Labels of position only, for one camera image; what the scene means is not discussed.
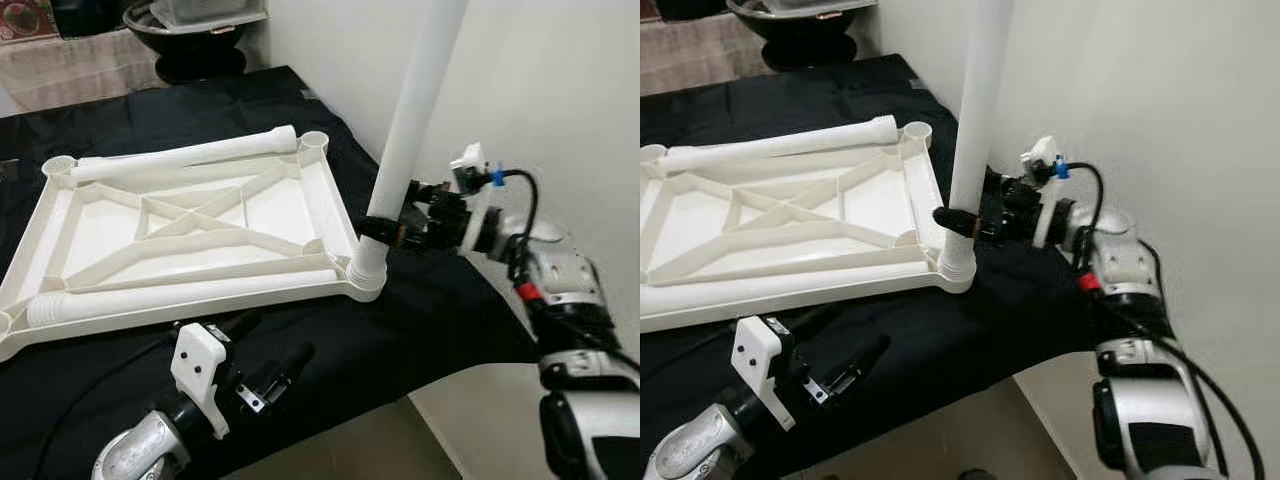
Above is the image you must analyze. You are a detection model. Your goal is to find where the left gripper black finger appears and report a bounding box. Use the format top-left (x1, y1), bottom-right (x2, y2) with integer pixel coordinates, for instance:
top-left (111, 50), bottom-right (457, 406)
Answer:
top-left (205, 310), bottom-right (263, 341)
top-left (790, 305), bottom-right (848, 336)
top-left (828, 334), bottom-right (891, 393)
top-left (258, 343), bottom-right (316, 401)

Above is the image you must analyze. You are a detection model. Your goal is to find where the white plastic table leg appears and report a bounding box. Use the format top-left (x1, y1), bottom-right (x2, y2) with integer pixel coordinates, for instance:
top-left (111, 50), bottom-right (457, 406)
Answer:
top-left (940, 0), bottom-right (1016, 281)
top-left (655, 115), bottom-right (899, 176)
top-left (70, 125), bottom-right (299, 183)
top-left (345, 0), bottom-right (471, 291)
top-left (640, 262), bottom-right (946, 321)
top-left (25, 268), bottom-right (341, 326)

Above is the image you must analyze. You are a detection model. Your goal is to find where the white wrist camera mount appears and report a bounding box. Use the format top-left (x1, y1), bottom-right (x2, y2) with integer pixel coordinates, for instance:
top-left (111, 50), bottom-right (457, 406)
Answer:
top-left (730, 315), bottom-right (796, 431)
top-left (1020, 135), bottom-right (1071, 249)
top-left (450, 143), bottom-right (506, 256)
top-left (170, 322), bottom-right (229, 439)

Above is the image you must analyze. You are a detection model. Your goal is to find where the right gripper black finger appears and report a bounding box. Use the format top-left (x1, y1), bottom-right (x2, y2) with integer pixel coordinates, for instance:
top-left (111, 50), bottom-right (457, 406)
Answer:
top-left (932, 205), bottom-right (986, 238)
top-left (355, 215), bottom-right (406, 247)

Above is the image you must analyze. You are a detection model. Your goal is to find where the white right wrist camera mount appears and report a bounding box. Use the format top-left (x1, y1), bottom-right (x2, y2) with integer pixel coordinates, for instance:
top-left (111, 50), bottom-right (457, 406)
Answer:
top-left (450, 143), bottom-right (506, 256)
top-left (1020, 135), bottom-right (1071, 249)

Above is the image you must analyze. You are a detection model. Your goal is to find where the beige cloth covered bench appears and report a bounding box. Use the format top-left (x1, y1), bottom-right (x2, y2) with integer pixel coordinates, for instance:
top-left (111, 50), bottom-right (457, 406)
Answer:
top-left (640, 10), bottom-right (771, 96)
top-left (0, 30), bottom-right (166, 113)

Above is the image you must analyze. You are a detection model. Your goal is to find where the black tablecloth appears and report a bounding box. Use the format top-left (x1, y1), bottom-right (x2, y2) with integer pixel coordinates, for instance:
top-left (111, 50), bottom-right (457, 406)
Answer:
top-left (0, 65), bottom-right (546, 480)
top-left (640, 52), bottom-right (1096, 480)

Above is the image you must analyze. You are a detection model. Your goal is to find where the black round basin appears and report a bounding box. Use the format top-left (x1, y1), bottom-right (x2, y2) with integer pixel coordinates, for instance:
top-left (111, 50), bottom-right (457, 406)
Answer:
top-left (125, 0), bottom-right (266, 83)
top-left (728, 0), bottom-right (876, 71)

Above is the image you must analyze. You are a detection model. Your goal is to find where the red printed box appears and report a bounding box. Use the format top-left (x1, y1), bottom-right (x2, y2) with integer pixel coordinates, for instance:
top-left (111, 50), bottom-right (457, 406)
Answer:
top-left (0, 0), bottom-right (56, 41)

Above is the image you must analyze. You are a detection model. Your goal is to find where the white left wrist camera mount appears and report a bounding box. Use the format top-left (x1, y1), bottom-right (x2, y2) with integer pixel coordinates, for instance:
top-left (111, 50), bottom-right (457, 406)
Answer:
top-left (170, 322), bottom-right (229, 439)
top-left (730, 315), bottom-right (796, 431)

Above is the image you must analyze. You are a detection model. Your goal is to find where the white plastic table top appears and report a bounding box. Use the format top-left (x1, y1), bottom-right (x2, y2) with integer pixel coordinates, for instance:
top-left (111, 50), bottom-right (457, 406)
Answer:
top-left (640, 120), bottom-right (976, 333)
top-left (0, 128), bottom-right (386, 363)

